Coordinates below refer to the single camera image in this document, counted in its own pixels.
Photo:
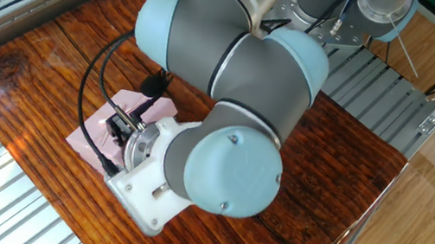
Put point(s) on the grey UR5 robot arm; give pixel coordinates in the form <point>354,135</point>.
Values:
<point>247,100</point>

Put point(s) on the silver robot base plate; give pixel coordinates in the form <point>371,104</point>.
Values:
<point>282,14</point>

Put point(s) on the wood grain table mat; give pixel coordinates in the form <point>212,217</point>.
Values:
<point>322,178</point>

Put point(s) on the pink ribboned box lid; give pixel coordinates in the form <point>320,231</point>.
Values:
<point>94,137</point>

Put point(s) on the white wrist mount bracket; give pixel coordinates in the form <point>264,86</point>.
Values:
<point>140,197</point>

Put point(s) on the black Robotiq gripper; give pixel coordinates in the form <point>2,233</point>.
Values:
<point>118,132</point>

